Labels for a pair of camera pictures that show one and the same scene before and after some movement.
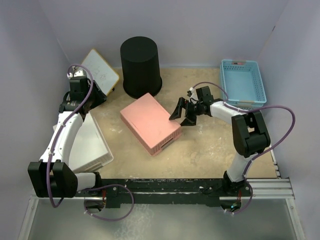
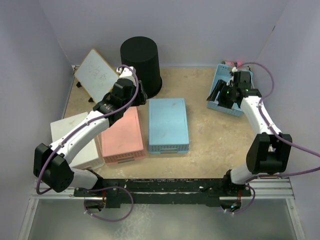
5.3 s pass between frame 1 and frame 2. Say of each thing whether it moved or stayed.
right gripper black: moved
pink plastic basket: moved
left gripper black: moved
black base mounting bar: stayed
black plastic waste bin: stayed
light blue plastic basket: moved
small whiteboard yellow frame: stayed
